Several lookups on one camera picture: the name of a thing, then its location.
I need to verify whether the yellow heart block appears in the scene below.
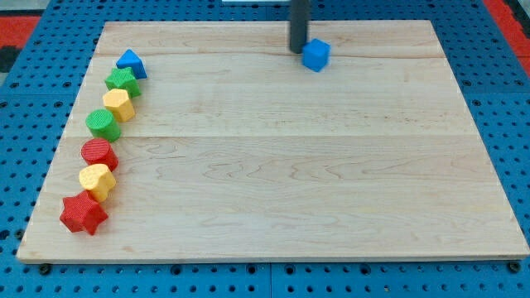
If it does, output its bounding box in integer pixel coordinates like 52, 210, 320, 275
79, 164, 117, 203

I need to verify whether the red cylinder block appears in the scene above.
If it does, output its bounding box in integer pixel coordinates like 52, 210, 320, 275
80, 138, 118, 171

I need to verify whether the green star block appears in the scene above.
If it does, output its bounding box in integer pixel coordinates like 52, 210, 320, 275
104, 67, 142, 98

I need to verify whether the blue triangle block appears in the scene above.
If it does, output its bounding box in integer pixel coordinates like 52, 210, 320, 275
116, 49, 147, 79

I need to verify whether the blue cube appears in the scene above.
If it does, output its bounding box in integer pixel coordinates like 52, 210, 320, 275
301, 38, 331, 72

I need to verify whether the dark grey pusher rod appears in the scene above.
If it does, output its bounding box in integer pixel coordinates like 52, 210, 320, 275
289, 0, 311, 54

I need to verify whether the yellow hexagon block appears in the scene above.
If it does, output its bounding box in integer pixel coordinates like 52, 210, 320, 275
103, 89, 136, 123

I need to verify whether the green cylinder block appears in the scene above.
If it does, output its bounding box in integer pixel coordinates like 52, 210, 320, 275
85, 109, 121, 142

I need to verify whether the wooden board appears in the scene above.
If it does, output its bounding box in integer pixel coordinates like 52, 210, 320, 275
17, 20, 529, 264

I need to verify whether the red star block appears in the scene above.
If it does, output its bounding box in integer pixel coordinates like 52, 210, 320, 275
60, 190, 108, 235

